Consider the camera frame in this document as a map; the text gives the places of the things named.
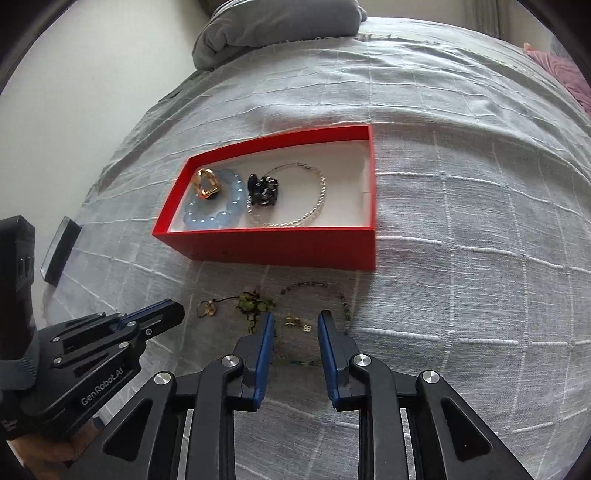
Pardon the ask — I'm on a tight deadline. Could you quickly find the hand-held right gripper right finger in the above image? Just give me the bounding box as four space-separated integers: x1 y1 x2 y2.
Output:
318 310 532 480

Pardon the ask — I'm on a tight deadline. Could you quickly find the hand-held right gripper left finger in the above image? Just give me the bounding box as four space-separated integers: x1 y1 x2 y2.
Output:
60 311 275 480

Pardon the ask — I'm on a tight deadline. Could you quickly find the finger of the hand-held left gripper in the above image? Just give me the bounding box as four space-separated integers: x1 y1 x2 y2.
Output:
39 302 186 370
108 298 174 329

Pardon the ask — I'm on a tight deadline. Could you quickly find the green bead necklace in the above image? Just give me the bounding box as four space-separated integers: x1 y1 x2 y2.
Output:
272 280 352 367

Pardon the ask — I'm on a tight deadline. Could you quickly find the red cardboard box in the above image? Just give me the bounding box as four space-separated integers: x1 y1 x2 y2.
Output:
152 124 377 271

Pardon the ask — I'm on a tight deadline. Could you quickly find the person's left hand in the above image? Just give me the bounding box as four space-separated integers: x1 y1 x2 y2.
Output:
7 415 100 467

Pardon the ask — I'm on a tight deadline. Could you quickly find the black rectangular device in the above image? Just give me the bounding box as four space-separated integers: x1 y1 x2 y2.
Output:
41 216 84 287

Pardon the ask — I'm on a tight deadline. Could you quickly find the black flower hair clip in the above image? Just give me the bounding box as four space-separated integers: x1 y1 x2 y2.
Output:
247 172 281 208

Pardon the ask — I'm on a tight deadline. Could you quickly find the grey checked bedspread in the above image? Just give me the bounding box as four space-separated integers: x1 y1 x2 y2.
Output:
41 17 591 480

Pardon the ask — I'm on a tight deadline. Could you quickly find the grey pillow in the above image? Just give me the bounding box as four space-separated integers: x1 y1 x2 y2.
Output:
191 0 368 71

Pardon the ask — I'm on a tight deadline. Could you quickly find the pink cushion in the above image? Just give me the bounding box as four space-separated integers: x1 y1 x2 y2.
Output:
524 42 591 112

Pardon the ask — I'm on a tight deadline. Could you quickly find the grey curtain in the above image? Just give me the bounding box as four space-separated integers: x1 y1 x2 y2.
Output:
462 0 513 40

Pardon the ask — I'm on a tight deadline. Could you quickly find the green pendant black cord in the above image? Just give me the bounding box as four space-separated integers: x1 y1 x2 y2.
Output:
217 290 277 335

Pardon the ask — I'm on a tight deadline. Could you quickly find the blue bead bracelet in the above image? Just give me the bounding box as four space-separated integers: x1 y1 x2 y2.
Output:
183 168 245 230

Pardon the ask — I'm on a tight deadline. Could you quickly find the gold amber ring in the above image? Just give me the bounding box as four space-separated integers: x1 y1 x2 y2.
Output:
194 168 222 200

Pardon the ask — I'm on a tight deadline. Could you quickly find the silver chain necklace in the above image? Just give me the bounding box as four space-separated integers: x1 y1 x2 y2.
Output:
245 161 326 228

